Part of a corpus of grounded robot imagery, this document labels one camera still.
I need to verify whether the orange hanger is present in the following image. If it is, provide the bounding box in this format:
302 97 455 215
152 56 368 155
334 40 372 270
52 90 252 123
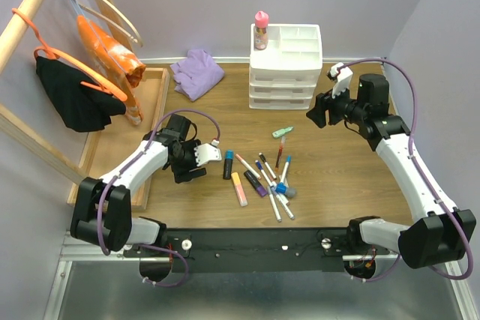
11 8 128 102

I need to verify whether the wooden clothes rack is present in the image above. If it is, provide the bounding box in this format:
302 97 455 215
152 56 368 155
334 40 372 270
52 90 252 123
1 0 128 184

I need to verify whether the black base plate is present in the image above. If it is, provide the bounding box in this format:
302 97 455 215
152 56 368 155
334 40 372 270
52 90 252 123
125 227 391 281

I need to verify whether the brown cap white marker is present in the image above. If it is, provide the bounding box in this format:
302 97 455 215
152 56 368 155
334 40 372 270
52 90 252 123
270 181 295 220

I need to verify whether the red gel pen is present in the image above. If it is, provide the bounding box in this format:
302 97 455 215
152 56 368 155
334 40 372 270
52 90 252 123
274 136 286 172

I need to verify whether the aluminium rail frame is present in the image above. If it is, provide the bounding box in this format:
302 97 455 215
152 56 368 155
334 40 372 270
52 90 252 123
45 235 479 319

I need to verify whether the black cap whiteboard marker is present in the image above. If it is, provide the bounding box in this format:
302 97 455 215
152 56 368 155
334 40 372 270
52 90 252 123
259 152 277 180

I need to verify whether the pink cap white marker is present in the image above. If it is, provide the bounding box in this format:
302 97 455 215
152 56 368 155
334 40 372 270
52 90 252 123
235 154 262 180

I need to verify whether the grey blue cap glue bottle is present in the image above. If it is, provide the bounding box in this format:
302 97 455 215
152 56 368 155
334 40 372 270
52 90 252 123
275 183 297 199

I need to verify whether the white plastic drawer organizer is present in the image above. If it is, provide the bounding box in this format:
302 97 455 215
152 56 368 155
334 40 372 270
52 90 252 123
248 24 323 110

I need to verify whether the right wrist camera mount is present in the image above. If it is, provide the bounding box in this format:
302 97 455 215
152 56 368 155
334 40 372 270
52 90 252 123
327 62 353 98

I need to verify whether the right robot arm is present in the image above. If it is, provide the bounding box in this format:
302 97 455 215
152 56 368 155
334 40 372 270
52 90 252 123
307 69 476 274

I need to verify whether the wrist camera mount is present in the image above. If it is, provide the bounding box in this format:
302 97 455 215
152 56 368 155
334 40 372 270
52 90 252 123
327 62 353 98
194 139 222 167

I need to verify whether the wooden hanger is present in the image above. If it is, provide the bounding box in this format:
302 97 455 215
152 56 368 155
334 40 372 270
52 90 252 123
79 0 143 47

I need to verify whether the black garment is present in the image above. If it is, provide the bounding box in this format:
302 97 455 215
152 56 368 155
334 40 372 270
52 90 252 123
36 56 126 133

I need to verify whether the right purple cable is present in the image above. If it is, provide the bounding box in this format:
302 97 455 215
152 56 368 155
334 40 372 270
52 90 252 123
337 57 472 284

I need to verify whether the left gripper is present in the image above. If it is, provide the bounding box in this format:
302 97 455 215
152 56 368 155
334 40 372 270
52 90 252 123
170 139 207 184

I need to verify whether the purple cable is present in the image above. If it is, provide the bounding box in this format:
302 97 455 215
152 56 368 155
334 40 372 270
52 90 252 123
337 57 472 284
96 108 222 288

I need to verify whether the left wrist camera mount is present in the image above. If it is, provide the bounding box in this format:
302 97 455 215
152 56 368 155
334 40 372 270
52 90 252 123
194 139 222 167

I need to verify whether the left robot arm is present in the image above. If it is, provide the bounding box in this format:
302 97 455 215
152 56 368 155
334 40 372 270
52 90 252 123
70 114 206 256

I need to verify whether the orange white garment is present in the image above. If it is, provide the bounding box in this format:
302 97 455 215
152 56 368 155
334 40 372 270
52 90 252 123
76 15 146 125

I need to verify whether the orange pink highlighter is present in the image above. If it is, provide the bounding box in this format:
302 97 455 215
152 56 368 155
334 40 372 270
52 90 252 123
231 172 248 207

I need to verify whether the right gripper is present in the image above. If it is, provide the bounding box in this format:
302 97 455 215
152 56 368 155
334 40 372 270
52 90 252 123
306 79 368 128

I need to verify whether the pink cap crayon bottle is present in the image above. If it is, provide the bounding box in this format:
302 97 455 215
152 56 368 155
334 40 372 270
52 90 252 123
254 10 269 50

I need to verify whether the black purple cap highlighter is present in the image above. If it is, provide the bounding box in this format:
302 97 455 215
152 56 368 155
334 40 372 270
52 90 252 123
244 170 268 197

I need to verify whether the purple cloth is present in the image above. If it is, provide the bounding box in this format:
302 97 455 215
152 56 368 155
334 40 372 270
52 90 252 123
170 49 225 102

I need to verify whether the blue wire hanger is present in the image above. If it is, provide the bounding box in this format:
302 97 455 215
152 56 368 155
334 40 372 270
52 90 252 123
70 0 125 73

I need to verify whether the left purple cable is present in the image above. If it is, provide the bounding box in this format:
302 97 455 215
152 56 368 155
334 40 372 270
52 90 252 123
96 108 222 288

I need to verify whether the black blue cap highlighter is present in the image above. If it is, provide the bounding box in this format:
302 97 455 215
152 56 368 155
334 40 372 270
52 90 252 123
223 150 234 180

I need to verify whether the light blue acrylic marker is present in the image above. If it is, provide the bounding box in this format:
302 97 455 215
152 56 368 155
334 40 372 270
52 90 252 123
280 156 291 183

